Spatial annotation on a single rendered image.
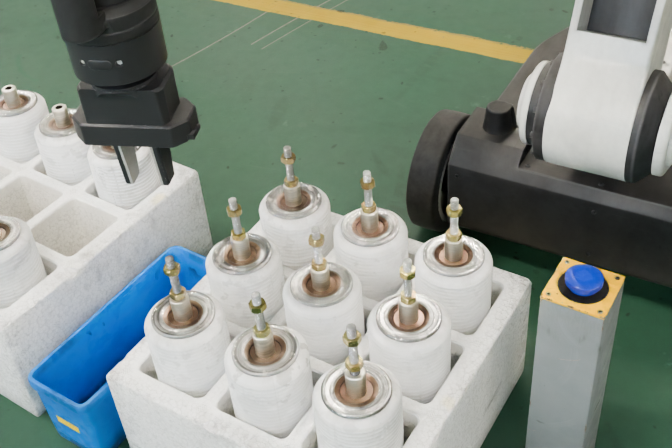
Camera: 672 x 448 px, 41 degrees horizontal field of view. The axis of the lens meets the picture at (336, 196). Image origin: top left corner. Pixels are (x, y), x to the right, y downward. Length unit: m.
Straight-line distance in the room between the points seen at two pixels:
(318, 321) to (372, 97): 0.89
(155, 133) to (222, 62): 1.18
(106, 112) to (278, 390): 0.35
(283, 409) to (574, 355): 0.32
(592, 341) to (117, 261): 0.69
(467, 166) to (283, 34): 0.87
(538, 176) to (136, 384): 0.64
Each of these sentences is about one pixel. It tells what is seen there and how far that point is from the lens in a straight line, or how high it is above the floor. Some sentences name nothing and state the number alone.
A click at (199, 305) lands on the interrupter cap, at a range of 1.09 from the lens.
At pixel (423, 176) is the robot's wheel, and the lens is 1.41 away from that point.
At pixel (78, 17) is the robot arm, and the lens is 0.79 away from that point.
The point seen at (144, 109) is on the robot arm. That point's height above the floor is 0.56.
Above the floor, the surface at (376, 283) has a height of 0.20.
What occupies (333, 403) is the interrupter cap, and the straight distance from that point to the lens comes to 0.97.
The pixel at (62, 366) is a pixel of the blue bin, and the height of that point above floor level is 0.09.
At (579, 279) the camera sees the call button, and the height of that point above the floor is 0.33.
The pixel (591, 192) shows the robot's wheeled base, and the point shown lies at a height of 0.19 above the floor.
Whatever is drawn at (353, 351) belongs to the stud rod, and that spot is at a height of 0.32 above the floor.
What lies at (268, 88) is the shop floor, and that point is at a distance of 1.94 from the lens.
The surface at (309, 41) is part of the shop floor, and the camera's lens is 2.10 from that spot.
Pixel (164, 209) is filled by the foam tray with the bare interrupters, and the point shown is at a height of 0.16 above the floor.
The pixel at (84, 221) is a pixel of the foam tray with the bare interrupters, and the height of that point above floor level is 0.13.
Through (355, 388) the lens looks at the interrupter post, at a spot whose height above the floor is 0.27.
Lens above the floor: 1.01
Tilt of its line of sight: 39 degrees down
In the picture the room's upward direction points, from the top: 5 degrees counter-clockwise
